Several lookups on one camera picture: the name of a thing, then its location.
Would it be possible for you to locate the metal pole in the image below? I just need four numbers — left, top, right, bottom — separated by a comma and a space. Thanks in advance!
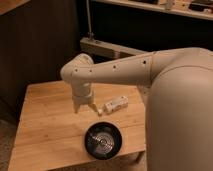
86, 0, 94, 40

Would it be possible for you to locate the white plastic bottle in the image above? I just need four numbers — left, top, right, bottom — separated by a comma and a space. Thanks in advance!
98, 96, 128, 116

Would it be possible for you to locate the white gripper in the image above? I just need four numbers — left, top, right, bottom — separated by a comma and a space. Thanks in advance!
72, 91, 97, 113

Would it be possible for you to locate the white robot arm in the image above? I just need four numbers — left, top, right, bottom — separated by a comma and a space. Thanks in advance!
60, 47, 213, 171

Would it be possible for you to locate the black ceramic bowl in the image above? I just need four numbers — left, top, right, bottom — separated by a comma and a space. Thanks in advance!
84, 122, 122, 160

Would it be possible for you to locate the wooden table leg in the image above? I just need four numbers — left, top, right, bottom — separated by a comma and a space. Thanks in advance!
134, 152, 145, 163

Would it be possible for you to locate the wooden shelf rack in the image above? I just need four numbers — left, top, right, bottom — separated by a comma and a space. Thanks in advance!
79, 0, 213, 59

